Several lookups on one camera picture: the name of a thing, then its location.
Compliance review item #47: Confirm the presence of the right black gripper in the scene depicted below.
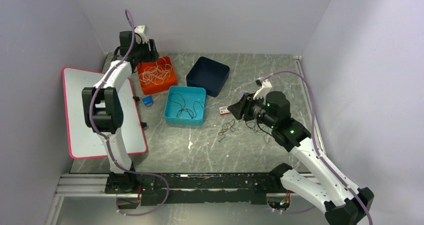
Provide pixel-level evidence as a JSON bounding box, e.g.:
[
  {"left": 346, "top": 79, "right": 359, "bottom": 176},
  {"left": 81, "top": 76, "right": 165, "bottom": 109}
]
[{"left": 227, "top": 91, "right": 277, "bottom": 129}]

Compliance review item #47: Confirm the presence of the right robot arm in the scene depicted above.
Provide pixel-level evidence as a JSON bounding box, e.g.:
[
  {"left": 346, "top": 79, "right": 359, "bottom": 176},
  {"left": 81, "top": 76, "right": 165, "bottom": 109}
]
[{"left": 227, "top": 91, "right": 374, "bottom": 225}]

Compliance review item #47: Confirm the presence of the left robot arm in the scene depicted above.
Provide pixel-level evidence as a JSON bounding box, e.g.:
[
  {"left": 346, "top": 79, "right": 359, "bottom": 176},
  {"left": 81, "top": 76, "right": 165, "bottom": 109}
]
[{"left": 81, "top": 27, "right": 159, "bottom": 193}]

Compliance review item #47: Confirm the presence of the red white small box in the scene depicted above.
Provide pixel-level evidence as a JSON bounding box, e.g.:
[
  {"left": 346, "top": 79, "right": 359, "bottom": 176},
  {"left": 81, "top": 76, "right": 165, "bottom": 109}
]
[{"left": 218, "top": 106, "right": 231, "bottom": 115}]

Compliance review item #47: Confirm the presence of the orange plastic box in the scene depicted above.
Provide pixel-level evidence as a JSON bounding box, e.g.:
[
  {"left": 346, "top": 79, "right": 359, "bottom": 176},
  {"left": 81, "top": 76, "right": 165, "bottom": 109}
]
[{"left": 137, "top": 56, "right": 178, "bottom": 95}]

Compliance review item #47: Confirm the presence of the dark blue plastic box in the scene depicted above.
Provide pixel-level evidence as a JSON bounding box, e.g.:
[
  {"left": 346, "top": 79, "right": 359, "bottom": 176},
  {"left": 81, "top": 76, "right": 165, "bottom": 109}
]
[{"left": 186, "top": 56, "right": 230, "bottom": 97}]

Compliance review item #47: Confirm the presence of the blue whiteboard eraser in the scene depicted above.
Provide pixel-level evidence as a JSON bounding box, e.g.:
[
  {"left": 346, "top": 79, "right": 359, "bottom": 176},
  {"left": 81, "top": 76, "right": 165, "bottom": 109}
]
[{"left": 142, "top": 95, "right": 153, "bottom": 107}]

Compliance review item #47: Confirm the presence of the light blue plastic box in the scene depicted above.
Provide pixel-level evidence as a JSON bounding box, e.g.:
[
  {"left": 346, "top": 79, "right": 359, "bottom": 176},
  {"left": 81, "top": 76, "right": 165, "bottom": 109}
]
[{"left": 164, "top": 85, "right": 206, "bottom": 126}]

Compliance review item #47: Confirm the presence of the pink framed whiteboard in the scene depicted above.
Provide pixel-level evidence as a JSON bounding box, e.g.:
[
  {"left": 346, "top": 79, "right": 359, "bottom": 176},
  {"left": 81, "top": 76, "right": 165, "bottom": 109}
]
[{"left": 62, "top": 67, "right": 148, "bottom": 159}]

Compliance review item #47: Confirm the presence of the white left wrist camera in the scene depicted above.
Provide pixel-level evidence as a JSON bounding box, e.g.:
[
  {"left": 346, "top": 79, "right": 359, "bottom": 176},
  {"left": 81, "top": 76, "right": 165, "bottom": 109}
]
[{"left": 134, "top": 24, "right": 148, "bottom": 44}]

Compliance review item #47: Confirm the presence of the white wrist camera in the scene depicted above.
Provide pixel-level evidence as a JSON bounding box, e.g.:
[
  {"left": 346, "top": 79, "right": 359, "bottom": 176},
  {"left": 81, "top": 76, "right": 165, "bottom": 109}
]
[
  {"left": 253, "top": 79, "right": 272, "bottom": 100},
  {"left": 134, "top": 24, "right": 148, "bottom": 44}
]

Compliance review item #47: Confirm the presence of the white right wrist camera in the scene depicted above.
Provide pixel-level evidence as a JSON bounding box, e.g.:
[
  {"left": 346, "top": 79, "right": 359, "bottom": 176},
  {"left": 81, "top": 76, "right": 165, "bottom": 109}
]
[{"left": 253, "top": 79, "right": 272, "bottom": 100}]

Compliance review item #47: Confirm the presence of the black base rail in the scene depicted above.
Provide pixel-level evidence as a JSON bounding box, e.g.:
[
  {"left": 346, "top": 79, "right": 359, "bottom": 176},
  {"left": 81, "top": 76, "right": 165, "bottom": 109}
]
[{"left": 104, "top": 172, "right": 287, "bottom": 206}]

